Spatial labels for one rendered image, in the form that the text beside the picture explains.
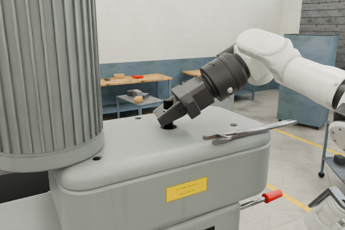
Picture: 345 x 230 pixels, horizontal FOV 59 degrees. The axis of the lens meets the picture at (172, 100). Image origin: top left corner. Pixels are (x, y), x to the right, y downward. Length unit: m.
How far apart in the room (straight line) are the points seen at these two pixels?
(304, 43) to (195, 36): 3.05
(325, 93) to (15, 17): 0.50
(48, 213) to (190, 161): 0.29
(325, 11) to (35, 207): 9.14
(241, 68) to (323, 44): 5.92
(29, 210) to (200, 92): 0.41
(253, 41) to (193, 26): 7.74
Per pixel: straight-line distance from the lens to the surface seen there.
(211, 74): 0.64
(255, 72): 0.69
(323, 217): 0.92
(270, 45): 0.64
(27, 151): 0.52
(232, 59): 0.66
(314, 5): 9.68
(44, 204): 0.69
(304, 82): 0.61
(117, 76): 7.12
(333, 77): 0.59
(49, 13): 0.48
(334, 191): 0.92
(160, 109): 0.69
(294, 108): 6.88
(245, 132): 0.64
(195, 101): 0.62
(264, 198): 0.80
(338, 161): 4.65
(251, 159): 0.67
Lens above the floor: 2.11
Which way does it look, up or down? 14 degrees down
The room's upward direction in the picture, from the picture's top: straight up
